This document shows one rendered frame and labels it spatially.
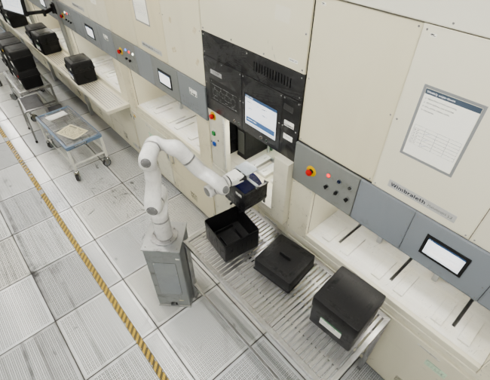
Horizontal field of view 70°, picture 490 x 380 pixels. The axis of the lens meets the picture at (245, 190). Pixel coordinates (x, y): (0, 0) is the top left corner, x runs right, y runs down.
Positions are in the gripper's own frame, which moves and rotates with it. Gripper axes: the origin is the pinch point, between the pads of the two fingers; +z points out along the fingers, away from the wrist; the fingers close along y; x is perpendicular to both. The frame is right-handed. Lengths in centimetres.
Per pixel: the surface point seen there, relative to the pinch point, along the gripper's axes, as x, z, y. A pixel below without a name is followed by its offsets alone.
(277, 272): -38, -19, 53
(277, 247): -38, -6, 39
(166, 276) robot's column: -81, -64, -17
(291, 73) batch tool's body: 68, 16, 17
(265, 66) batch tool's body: 66, 16, -2
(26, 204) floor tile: -127, -124, -225
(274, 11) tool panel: 95, 15, 3
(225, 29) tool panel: 77, 15, -37
